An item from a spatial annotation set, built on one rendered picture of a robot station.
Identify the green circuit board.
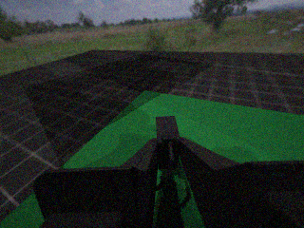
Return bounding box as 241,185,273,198
0,90,304,228

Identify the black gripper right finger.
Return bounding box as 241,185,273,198
180,137,304,228

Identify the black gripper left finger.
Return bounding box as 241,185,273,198
33,138,158,228

